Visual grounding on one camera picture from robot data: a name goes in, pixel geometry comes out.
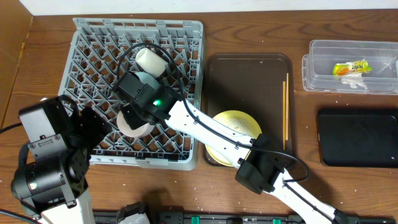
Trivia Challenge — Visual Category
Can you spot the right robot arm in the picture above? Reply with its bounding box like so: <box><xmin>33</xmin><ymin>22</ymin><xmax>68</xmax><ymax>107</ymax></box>
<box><xmin>113</xmin><ymin>72</ymin><xmax>349</xmax><ymax>223</ymax></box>

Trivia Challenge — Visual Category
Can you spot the white tissue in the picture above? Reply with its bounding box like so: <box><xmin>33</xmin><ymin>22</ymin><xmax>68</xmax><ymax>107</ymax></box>
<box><xmin>341</xmin><ymin>73</ymin><xmax>368</xmax><ymax>90</ymax></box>

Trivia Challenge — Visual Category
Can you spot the dark brown serving tray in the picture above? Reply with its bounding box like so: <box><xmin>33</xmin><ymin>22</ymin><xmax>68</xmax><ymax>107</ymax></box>
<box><xmin>201</xmin><ymin>54</ymin><xmax>297</xmax><ymax>155</ymax></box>

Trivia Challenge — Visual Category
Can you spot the left wooden chopstick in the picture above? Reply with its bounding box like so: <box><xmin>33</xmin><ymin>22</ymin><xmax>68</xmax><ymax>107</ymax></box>
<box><xmin>282</xmin><ymin>81</ymin><xmax>286</xmax><ymax>150</ymax></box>

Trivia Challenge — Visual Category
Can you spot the black plastic bin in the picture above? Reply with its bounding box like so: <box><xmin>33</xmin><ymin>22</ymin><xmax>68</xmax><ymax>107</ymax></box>
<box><xmin>317</xmin><ymin>108</ymin><xmax>397</xmax><ymax>168</ymax></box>

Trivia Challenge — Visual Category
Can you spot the right wooden chopstick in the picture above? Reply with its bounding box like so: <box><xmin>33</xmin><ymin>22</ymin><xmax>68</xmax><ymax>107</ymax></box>
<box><xmin>285</xmin><ymin>73</ymin><xmax>289</xmax><ymax>141</ymax></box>

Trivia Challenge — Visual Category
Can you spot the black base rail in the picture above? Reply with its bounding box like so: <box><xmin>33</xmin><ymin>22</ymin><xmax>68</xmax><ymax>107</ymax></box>
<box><xmin>93</xmin><ymin>202</ymin><xmax>398</xmax><ymax>224</ymax></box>

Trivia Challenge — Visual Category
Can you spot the yellow plate with crumbs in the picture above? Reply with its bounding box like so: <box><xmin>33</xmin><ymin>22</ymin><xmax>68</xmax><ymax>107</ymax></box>
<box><xmin>205</xmin><ymin>110</ymin><xmax>262</xmax><ymax>167</ymax></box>

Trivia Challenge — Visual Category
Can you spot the yellow green snack wrapper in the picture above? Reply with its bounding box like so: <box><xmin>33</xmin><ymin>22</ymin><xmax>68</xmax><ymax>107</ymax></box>
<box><xmin>333</xmin><ymin>60</ymin><xmax>373</xmax><ymax>77</ymax></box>

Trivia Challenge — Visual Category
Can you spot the clear plastic bin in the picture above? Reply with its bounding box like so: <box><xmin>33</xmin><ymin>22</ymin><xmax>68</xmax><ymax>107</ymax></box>
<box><xmin>302</xmin><ymin>40</ymin><xmax>397</xmax><ymax>95</ymax></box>

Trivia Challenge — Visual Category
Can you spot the grey plastic dishwasher rack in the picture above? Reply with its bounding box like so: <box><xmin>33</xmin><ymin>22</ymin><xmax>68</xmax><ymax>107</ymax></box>
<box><xmin>58</xmin><ymin>18</ymin><xmax>205</xmax><ymax>170</ymax></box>

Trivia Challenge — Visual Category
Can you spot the wooden chopstick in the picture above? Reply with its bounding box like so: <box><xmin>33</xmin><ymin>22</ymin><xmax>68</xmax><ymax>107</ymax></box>
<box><xmin>285</xmin><ymin>73</ymin><xmax>289</xmax><ymax>141</ymax></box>
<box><xmin>282</xmin><ymin>81</ymin><xmax>286</xmax><ymax>150</ymax></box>

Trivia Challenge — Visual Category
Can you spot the cream plastic cup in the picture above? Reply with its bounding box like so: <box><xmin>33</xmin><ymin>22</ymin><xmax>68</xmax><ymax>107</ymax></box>
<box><xmin>136</xmin><ymin>48</ymin><xmax>167</xmax><ymax>78</ymax></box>

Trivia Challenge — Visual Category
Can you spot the light blue bowl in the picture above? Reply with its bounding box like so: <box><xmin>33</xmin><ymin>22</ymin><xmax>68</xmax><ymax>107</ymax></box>
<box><xmin>134</xmin><ymin>72</ymin><xmax>160</xmax><ymax>90</ymax></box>

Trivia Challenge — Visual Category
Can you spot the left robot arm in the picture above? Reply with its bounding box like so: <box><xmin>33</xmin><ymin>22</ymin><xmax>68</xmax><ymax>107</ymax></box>
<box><xmin>11</xmin><ymin>95</ymin><xmax>112</xmax><ymax>223</ymax></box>

